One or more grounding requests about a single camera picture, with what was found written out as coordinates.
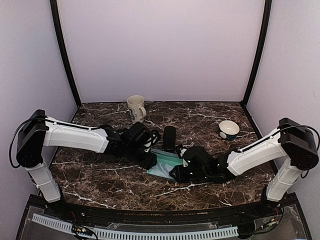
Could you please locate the blue textured glasses case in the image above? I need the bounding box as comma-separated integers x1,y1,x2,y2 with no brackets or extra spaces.
146,149,183,181

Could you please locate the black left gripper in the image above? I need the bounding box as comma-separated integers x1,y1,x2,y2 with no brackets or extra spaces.
124,144,157,170

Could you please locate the white and green bowl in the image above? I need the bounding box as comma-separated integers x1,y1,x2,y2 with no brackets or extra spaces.
218,120,240,141

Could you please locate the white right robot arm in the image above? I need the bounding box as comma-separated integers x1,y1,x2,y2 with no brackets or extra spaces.
169,118,320,217

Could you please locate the black hard glasses case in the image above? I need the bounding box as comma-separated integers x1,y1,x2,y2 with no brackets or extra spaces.
162,126,176,153

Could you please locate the white slotted cable duct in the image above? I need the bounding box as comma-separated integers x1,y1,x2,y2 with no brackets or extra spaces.
31,213,239,240

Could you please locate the left black frame post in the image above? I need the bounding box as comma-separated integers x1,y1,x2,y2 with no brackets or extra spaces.
49,0,82,108

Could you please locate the cream ceramic mug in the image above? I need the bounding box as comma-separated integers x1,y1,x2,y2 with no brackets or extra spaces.
126,95,147,123

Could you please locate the black frame post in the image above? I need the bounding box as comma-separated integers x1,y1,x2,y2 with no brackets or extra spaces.
241,0,272,108
49,0,82,108

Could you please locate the right black frame post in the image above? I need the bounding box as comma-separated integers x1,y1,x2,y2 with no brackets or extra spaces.
241,0,272,108

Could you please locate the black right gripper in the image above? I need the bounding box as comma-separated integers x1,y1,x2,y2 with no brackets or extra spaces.
169,164,210,183

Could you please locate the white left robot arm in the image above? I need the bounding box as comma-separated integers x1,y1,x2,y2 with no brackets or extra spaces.
9,109,161,218

